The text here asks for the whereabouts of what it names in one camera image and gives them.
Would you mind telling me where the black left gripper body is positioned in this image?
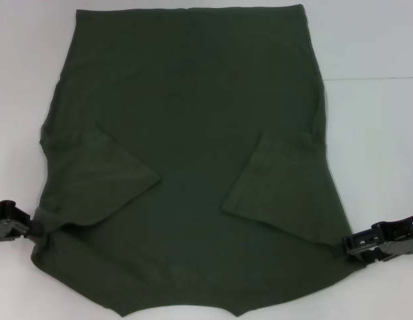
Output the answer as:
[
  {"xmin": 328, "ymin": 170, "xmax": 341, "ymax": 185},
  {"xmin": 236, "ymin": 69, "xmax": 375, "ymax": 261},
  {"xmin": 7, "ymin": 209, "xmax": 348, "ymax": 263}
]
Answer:
[{"xmin": 0, "ymin": 213, "xmax": 17, "ymax": 243}]

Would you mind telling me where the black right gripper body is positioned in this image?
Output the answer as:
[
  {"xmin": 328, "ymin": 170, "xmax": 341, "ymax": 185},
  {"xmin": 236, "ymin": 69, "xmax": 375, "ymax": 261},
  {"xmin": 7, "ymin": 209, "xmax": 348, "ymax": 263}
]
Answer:
[{"xmin": 379, "ymin": 212, "xmax": 413, "ymax": 258}]

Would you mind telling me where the dark green shirt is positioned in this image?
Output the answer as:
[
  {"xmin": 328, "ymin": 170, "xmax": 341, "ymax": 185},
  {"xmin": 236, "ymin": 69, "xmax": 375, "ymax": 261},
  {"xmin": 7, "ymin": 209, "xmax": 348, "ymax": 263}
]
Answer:
[{"xmin": 31, "ymin": 3, "xmax": 356, "ymax": 300}]

